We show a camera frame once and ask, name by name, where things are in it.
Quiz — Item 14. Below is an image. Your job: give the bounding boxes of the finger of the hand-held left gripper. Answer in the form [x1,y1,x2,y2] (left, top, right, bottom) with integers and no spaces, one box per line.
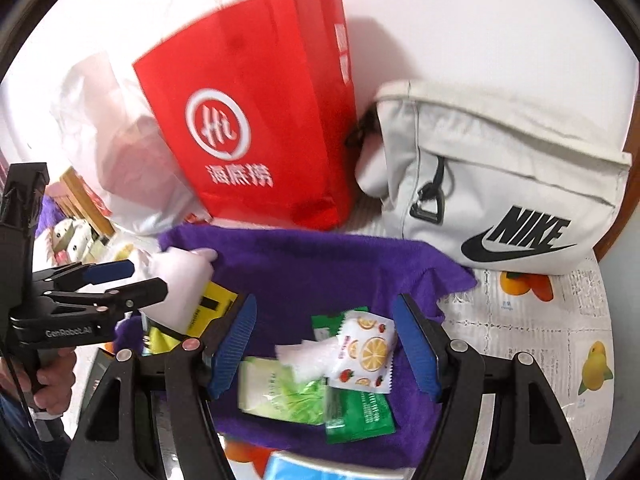
[34,260,136,287]
[50,279,169,322]

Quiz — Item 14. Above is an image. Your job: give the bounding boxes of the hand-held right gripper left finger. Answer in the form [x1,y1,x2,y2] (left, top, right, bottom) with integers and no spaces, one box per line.
[60,293,258,480]

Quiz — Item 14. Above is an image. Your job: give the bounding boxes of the person's left forearm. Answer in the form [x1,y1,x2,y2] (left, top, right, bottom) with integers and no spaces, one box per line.
[0,392,73,480]

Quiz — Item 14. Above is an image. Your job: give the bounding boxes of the purple towel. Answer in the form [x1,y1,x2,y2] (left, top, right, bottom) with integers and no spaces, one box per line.
[112,225,479,472]

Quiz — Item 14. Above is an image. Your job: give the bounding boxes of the wooden chair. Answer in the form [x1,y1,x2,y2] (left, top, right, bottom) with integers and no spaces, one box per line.
[47,166,118,238]

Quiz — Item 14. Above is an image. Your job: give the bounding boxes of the red paper bag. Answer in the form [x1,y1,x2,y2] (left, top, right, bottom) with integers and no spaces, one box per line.
[132,0,359,232]

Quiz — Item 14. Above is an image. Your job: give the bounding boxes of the light green packet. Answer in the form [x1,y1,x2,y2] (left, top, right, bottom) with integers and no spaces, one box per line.
[237,356,330,427]

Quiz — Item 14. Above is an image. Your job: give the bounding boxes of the yellow packet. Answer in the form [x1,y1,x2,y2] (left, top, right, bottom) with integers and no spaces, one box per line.
[141,281,237,357]

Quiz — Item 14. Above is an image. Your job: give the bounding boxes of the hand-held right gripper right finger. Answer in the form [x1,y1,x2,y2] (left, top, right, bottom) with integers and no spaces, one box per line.
[391,293,588,480]

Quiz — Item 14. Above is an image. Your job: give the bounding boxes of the white plastic bag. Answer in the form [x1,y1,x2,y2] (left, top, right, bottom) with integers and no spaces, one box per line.
[50,51,212,237]

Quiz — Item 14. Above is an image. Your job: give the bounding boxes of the clear plastic packet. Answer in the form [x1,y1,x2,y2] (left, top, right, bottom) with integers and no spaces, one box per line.
[276,337,342,387]

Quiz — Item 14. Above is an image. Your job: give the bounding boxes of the white and mint packet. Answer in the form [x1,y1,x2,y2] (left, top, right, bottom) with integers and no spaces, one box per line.
[131,247,219,335]

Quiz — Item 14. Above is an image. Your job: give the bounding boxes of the blue packet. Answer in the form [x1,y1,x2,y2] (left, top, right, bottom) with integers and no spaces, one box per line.
[262,451,407,480]

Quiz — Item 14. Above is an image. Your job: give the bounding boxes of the red snack packet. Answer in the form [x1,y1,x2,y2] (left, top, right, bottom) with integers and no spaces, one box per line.
[80,180,115,218]

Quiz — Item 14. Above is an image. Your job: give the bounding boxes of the green and white packet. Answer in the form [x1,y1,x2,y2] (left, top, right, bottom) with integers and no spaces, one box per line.
[311,306,370,343]

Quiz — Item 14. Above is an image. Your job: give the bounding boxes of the plush toys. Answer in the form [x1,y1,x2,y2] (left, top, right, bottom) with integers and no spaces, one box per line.
[42,195,108,267]

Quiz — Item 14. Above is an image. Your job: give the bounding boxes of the white canvas bag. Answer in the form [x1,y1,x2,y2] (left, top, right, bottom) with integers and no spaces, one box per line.
[354,80,634,277]

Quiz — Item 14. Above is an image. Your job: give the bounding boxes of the fruit print white packet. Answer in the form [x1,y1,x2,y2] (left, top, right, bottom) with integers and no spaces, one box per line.
[324,310,399,394]

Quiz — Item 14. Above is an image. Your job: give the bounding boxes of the person's left hand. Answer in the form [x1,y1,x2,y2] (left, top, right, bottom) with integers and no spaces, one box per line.
[0,347,79,417]

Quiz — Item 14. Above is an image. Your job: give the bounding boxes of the dark rectangular pouch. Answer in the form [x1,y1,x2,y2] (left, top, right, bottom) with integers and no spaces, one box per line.
[87,347,120,403]

